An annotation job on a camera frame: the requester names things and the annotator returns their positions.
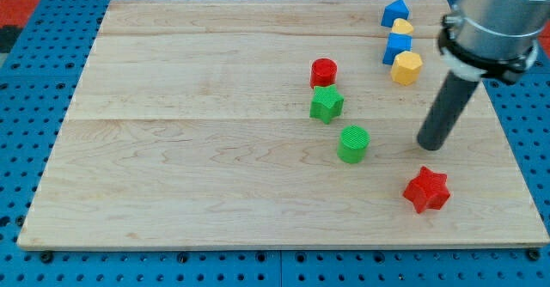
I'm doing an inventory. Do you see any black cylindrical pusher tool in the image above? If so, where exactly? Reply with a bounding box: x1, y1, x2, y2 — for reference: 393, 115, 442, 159
417, 71, 480, 151

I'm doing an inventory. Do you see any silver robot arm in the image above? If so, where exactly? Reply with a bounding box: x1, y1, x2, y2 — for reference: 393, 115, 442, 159
417, 0, 549, 150

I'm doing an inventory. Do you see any red star block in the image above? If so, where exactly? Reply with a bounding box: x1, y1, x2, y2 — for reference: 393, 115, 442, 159
402, 166, 451, 214

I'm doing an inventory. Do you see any green star block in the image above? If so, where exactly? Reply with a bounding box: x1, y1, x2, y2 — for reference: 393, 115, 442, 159
309, 84, 345, 125

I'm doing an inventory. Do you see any yellow hexagon block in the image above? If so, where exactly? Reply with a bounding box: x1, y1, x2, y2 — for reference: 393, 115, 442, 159
390, 51, 424, 86

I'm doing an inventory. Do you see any blue cube block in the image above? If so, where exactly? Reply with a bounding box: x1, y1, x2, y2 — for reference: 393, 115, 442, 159
382, 33, 413, 65

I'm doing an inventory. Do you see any yellow half-round block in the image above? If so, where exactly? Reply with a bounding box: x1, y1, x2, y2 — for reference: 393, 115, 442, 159
391, 18, 414, 35

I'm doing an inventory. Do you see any blue triangle block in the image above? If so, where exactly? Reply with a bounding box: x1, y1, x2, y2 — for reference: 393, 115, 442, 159
381, 0, 410, 27

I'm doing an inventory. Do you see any green cylinder block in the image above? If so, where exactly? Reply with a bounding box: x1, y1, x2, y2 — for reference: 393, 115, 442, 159
337, 125, 370, 164

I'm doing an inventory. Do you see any red cylinder block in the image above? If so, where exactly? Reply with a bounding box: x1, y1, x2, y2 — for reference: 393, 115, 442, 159
309, 58, 338, 89

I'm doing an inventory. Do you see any wooden board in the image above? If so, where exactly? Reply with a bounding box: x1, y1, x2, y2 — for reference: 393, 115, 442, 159
17, 0, 549, 251

